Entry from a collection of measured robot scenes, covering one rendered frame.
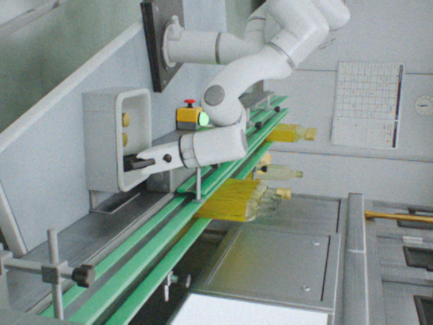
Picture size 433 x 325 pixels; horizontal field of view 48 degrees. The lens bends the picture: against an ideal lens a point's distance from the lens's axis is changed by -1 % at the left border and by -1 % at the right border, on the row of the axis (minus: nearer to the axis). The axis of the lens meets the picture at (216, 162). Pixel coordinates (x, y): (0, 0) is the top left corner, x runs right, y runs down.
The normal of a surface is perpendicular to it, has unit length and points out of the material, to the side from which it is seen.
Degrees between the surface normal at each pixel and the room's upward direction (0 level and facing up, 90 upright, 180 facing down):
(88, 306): 90
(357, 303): 90
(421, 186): 90
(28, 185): 0
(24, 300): 90
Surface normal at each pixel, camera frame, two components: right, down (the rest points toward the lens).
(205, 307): 0.01, -0.97
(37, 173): 0.96, 0.07
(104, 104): -0.26, 0.23
